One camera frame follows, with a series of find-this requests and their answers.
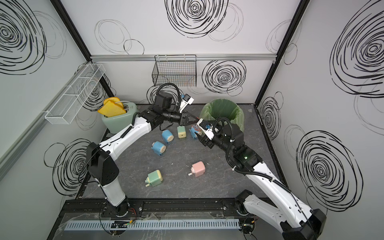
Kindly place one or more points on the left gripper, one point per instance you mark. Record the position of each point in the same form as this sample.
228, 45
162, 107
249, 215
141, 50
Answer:
184, 117

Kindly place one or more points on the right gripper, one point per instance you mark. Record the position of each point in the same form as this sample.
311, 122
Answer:
205, 141

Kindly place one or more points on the clear pink shavings tray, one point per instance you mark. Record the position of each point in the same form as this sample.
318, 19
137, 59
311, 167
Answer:
197, 129

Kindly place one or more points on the pink pencil sharpener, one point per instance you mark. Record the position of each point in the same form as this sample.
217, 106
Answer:
197, 169

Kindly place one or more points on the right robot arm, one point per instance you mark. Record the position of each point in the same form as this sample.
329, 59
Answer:
288, 214

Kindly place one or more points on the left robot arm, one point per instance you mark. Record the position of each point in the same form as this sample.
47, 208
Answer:
101, 157

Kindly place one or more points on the blue sharpener right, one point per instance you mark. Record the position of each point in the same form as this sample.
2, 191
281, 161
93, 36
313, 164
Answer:
194, 133

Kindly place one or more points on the blue sharpener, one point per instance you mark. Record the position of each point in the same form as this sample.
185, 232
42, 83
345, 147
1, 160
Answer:
194, 133
158, 148
168, 137

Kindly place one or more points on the yellow green pencil sharpener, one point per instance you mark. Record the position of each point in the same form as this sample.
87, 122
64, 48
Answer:
182, 133

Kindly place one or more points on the blue sharpener middle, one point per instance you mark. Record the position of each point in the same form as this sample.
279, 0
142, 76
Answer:
168, 137

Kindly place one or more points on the blue sharpener front left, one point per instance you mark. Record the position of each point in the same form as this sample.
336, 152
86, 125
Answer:
158, 148

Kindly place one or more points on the green cream pencil sharpener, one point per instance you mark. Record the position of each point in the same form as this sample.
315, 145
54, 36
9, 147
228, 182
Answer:
154, 178

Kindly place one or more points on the bin with green bag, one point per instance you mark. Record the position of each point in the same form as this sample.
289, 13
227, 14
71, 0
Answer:
224, 108

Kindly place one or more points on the mint green toaster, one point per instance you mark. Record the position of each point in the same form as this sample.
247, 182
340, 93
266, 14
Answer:
119, 122

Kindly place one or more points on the yellow toy toast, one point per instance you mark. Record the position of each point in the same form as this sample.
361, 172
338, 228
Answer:
112, 107

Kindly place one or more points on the black wire basket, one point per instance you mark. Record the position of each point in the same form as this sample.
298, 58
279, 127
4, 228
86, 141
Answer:
180, 70

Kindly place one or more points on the grey slotted cable duct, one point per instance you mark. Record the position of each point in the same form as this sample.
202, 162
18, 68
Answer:
194, 224

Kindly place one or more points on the white mesh wall shelf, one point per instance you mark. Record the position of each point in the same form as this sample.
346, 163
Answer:
74, 97

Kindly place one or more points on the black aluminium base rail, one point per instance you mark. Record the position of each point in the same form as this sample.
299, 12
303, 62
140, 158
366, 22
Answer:
141, 207

